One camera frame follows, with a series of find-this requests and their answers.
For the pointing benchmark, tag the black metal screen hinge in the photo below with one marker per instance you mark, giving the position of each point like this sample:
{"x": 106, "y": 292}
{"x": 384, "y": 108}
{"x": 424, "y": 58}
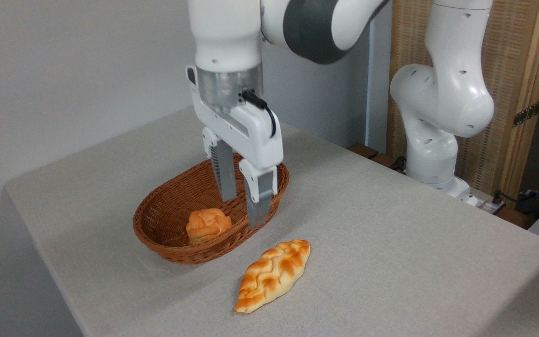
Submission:
{"x": 527, "y": 113}

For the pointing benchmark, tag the round orange bread roll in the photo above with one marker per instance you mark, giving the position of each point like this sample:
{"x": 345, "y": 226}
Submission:
{"x": 206, "y": 224}

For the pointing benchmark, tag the white vertical wall pipe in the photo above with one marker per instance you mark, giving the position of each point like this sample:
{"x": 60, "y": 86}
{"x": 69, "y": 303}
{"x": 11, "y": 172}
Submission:
{"x": 372, "y": 84}

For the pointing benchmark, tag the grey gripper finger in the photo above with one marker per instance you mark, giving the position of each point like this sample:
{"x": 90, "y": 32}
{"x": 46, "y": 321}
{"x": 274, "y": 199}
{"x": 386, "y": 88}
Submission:
{"x": 225, "y": 173}
{"x": 260, "y": 196}

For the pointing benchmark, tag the wooden woven folding screen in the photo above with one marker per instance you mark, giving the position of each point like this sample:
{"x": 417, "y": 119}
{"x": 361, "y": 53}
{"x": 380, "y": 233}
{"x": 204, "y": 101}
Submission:
{"x": 513, "y": 47}

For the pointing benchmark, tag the long braided bread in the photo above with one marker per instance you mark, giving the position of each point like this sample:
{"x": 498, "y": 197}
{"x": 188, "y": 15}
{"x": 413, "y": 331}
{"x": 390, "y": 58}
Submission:
{"x": 272, "y": 274}

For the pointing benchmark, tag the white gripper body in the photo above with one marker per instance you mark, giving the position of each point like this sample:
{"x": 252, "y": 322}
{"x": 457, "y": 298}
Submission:
{"x": 260, "y": 140}

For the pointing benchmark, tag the brown wicker basket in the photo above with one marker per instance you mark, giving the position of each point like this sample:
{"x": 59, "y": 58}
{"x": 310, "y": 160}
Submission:
{"x": 166, "y": 243}

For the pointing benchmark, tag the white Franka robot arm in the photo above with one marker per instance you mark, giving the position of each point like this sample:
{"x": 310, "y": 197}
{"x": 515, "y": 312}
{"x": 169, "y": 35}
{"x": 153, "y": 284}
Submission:
{"x": 452, "y": 93}

